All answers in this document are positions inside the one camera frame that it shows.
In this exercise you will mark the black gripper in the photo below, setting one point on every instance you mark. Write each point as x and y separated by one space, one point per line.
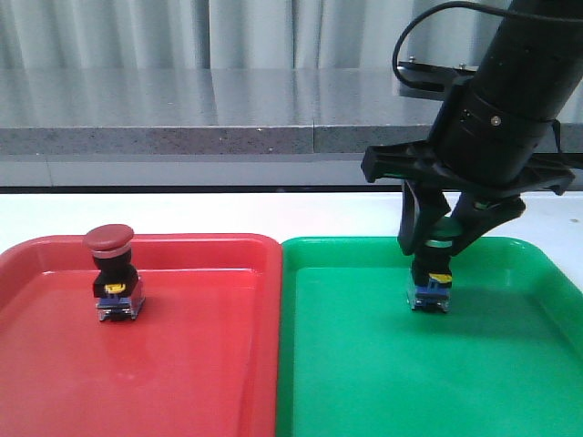
472 147

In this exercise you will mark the green mushroom push button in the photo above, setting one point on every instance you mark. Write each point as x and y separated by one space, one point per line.
431 276

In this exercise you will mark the red mushroom push button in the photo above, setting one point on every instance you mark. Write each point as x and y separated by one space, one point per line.
118 288

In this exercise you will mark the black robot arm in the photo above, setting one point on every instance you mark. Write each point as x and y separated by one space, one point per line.
531 67

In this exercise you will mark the green plastic tray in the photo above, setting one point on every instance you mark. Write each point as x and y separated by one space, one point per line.
355 360

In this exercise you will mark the red plastic tray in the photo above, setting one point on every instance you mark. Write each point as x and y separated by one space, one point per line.
201 359

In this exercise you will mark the grey stone counter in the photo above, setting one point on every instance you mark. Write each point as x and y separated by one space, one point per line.
178 129

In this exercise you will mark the grey pleated curtain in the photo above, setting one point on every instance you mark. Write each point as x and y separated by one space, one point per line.
203 34

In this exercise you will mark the black wrist camera mount plate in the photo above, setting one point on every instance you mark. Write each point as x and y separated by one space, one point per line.
431 78

